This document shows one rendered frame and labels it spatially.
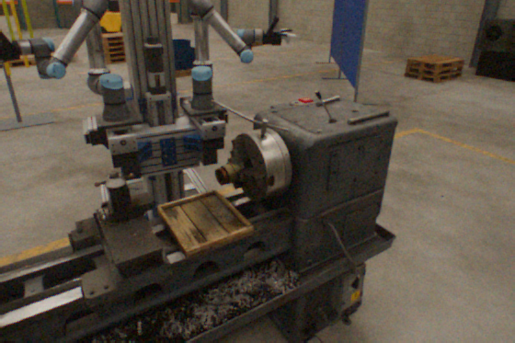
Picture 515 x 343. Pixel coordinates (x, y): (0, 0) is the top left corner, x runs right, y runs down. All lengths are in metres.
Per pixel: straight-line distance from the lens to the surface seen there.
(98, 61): 2.08
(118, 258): 1.31
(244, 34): 2.16
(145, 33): 2.13
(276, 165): 1.45
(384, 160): 1.88
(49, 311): 1.39
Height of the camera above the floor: 1.79
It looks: 24 degrees down
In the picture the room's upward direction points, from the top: 1 degrees clockwise
